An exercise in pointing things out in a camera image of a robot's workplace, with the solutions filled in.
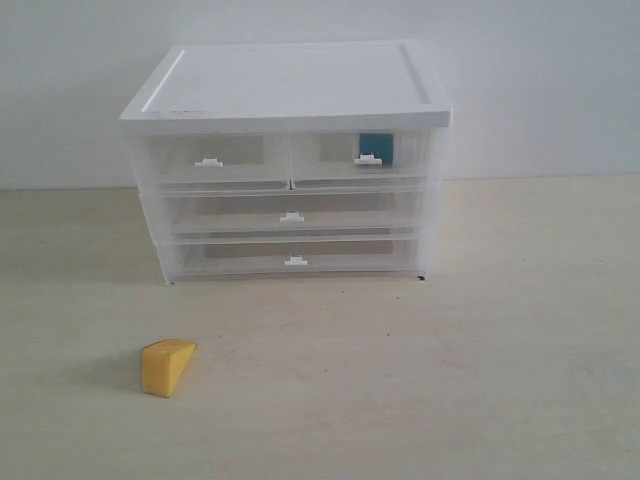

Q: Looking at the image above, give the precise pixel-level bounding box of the wide clear drawer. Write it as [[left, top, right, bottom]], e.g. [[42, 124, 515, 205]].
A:
[[164, 191, 423, 235], [177, 237, 419, 277]]

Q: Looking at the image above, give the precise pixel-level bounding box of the white cap teal bottle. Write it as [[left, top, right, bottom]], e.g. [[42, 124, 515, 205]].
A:
[[354, 133, 418, 168]]

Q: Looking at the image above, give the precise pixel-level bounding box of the white plastic drawer cabinet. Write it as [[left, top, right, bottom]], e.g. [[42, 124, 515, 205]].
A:
[[120, 40, 452, 284]]

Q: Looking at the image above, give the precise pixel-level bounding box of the middle wide clear drawer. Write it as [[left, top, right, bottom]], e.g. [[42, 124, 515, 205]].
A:
[[164, 191, 423, 235]]

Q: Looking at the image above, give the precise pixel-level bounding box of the yellow cheese wedge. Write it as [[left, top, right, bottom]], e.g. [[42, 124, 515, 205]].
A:
[[140, 339, 197, 398]]

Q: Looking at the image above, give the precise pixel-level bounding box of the bottom wide clear drawer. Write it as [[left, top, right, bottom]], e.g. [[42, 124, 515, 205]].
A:
[[177, 237, 419, 277]]

